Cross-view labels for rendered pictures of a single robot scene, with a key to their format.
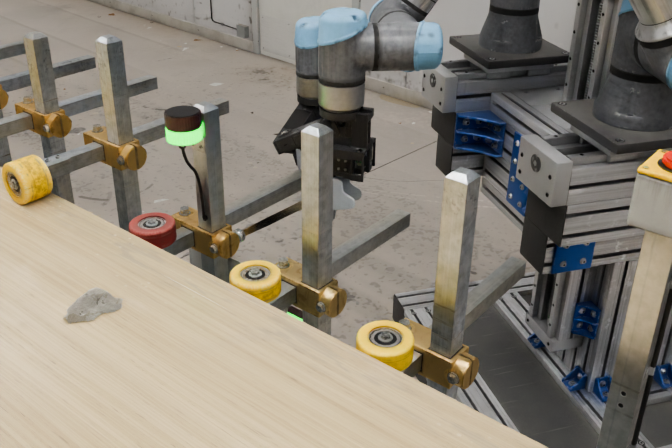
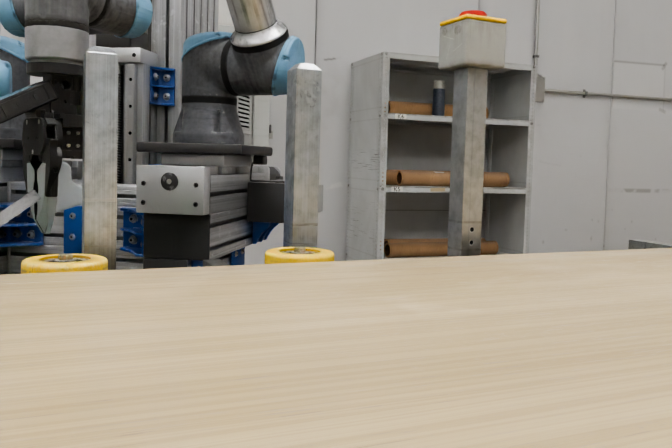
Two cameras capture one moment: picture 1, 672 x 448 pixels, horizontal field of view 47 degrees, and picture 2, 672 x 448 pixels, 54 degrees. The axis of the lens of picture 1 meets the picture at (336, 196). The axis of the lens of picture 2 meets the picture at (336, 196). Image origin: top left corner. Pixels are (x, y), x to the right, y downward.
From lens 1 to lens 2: 94 cm
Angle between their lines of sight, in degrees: 65
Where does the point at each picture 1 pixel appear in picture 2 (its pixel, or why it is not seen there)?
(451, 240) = (309, 139)
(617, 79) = (202, 104)
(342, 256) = not seen: hidden behind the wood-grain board
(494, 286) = not seen: hidden behind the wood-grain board
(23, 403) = (59, 397)
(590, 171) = (217, 179)
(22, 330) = not seen: outside the picture
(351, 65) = (86, 2)
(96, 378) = (109, 343)
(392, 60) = (119, 8)
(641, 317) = (475, 150)
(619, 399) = (469, 237)
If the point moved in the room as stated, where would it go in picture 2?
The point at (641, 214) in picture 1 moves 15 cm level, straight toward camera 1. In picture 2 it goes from (474, 51) to (571, 38)
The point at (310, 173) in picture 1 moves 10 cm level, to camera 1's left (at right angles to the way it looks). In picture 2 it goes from (103, 110) to (25, 102)
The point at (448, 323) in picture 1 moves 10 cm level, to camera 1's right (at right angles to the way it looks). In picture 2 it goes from (311, 242) to (345, 236)
